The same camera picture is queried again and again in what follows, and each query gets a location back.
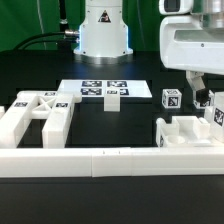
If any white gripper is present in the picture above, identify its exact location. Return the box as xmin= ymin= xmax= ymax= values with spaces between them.
xmin=160 ymin=15 xmax=224 ymax=103

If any white chair seat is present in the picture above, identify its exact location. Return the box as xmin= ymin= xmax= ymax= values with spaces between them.
xmin=155 ymin=114 xmax=221 ymax=148

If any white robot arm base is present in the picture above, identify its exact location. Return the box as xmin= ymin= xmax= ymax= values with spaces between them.
xmin=74 ymin=0 xmax=133 ymax=65

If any white tagged cube far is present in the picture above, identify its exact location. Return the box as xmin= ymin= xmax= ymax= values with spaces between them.
xmin=193 ymin=88 xmax=214 ymax=109

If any white tagged cube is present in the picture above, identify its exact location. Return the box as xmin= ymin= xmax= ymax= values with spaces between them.
xmin=162 ymin=89 xmax=182 ymax=109
xmin=193 ymin=88 xmax=214 ymax=109

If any white tagged cube near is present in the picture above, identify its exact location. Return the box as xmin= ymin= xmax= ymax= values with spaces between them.
xmin=162 ymin=89 xmax=182 ymax=109

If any white tag plate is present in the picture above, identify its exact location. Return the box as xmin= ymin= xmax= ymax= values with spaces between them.
xmin=58 ymin=79 xmax=152 ymax=98

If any white U-shaped fence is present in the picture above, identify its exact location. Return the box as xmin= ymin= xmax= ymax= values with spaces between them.
xmin=0 ymin=105 xmax=224 ymax=179

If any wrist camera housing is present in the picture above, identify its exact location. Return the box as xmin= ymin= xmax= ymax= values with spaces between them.
xmin=159 ymin=0 xmax=194 ymax=15

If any black cable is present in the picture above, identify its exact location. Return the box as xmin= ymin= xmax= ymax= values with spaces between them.
xmin=13 ymin=29 xmax=80 ymax=51

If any white chair back frame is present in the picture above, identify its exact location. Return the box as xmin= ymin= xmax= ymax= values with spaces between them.
xmin=0 ymin=91 xmax=82 ymax=149

